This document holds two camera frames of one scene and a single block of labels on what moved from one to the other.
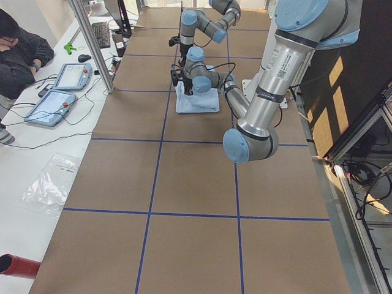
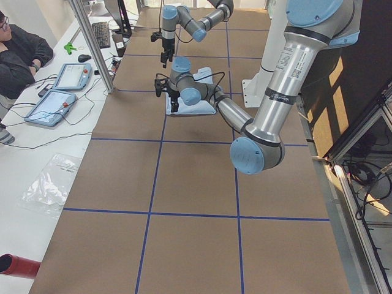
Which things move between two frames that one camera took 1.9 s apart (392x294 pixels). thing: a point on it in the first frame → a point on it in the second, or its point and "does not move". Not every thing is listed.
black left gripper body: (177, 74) → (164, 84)
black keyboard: (101, 32) does not move
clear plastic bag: (47, 193) does not move
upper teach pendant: (73, 76) does not move
